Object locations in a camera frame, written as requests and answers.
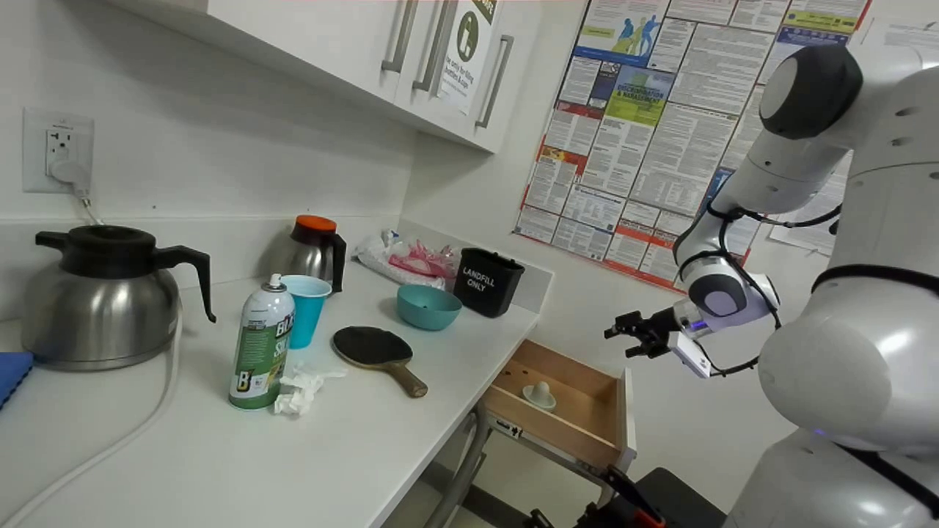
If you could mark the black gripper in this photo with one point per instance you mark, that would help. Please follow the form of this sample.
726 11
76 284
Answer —
661 333

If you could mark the white drawer with wooden inside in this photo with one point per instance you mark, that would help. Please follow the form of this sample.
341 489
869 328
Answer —
582 376

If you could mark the small white lid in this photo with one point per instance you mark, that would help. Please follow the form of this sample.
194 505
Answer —
539 398

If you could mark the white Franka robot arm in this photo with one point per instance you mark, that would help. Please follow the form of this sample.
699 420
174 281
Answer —
883 342

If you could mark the steel carafe with black lid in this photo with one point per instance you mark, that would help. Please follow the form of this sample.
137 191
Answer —
99 313

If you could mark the black plastic bin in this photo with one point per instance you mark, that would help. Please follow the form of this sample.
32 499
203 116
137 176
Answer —
486 284

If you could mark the black cart with red tools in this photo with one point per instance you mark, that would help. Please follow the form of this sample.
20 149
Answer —
677 499

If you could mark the teal bowl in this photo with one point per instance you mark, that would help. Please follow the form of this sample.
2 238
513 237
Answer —
426 310

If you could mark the white counter cabinet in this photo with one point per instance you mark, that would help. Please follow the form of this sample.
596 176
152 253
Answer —
470 489

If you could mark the bag of pink packets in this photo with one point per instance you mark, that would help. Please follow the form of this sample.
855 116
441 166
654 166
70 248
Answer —
415 263

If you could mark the blue plastic cup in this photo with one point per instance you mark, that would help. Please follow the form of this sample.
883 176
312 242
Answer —
312 313

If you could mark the green and white safety sign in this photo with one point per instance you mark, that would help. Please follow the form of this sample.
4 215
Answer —
469 39

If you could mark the crumpled white tissue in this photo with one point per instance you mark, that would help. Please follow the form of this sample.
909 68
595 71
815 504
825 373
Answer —
297 395

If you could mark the blue cloth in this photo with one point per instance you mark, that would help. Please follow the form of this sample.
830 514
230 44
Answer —
13 376

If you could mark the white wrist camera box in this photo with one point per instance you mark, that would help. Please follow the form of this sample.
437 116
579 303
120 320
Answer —
699 352

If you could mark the white wall cabinet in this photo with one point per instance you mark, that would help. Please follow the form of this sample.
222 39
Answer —
296 30

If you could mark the white wall outlet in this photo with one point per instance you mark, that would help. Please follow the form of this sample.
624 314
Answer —
40 149

